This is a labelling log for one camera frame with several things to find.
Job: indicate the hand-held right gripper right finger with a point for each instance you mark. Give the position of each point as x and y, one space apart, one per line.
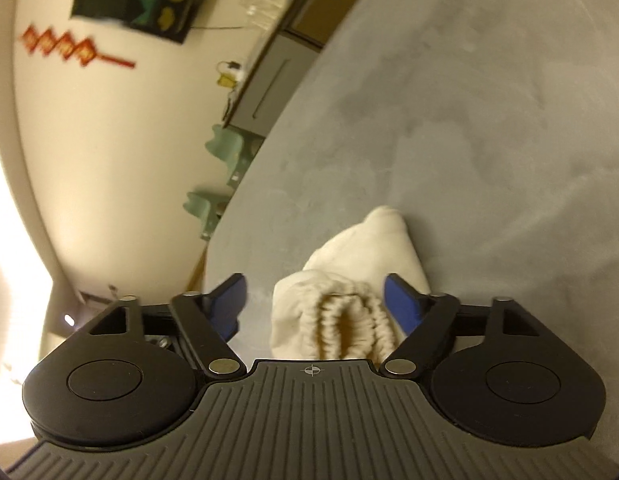
402 305

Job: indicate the grey TV cabinet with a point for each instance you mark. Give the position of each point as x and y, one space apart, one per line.
269 85

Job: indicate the white pants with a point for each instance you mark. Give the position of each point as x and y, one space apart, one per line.
359 250

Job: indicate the green plastic child chair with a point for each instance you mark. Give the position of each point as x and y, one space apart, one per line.
229 147
204 207

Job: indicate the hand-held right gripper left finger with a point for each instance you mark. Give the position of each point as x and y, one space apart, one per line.
229 305

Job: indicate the set of clear glasses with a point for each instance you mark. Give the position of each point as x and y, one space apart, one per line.
259 7

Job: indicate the red knot wall decoration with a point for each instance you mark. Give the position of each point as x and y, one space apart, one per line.
64 46

